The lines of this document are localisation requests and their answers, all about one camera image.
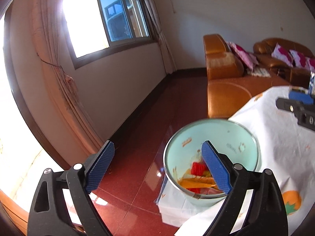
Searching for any brown leather chaise sofa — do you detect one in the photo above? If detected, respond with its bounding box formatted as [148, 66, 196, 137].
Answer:
[203, 34, 291, 119]

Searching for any pink tied curtain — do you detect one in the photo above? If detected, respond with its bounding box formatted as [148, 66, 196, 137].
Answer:
[32, 0, 106, 153]

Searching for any sliding glass window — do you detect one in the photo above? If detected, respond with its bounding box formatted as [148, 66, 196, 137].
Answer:
[60, 0, 154, 69]

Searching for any orange packet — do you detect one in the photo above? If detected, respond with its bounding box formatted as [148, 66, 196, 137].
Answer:
[178, 177, 216, 190]

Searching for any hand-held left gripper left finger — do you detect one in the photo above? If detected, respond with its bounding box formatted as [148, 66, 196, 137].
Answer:
[27, 140, 115, 236]

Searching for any light green trash bin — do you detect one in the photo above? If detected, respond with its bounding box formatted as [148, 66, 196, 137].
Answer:
[163, 118, 261, 200]

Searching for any beige tied curtain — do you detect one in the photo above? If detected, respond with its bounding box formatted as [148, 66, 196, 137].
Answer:
[141, 0, 178, 74]

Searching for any white magenta flower pillow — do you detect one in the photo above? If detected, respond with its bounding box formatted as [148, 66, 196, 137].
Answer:
[271, 43, 294, 67]
[289, 50, 310, 69]
[305, 57, 315, 72]

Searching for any checkered seat cushion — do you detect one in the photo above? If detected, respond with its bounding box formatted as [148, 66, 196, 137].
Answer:
[246, 65, 272, 77]

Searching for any white orange-print tablecloth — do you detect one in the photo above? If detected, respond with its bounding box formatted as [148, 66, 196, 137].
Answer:
[156, 86, 315, 236]

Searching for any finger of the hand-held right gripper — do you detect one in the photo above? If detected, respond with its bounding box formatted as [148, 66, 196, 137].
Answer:
[276, 98, 315, 132]
[288, 90, 312, 102]

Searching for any pink floral pillow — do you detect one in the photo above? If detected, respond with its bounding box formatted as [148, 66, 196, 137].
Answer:
[226, 41, 259, 70]

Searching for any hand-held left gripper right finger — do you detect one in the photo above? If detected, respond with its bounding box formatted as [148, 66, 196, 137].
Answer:
[201, 140, 288, 236]

